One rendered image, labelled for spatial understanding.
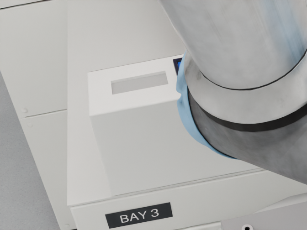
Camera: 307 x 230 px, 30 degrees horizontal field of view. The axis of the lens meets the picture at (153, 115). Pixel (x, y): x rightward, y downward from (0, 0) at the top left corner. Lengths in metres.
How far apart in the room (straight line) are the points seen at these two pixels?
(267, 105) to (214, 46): 0.07
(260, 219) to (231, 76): 0.26
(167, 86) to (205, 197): 0.18
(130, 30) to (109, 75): 0.38
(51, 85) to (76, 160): 0.59
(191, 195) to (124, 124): 0.16
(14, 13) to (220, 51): 0.99
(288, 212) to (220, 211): 0.21
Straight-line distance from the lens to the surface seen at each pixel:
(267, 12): 0.34
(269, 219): 0.62
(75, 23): 1.17
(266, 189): 0.81
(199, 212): 0.81
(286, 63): 0.39
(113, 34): 1.10
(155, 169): 0.74
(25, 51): 1.36
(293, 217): 0.62
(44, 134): 1.50
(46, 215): 1.94
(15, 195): 2.05
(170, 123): 0.70
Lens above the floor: 1.36
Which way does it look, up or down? 38 degrees down
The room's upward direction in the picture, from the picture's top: 11 degrees counter-clockwise
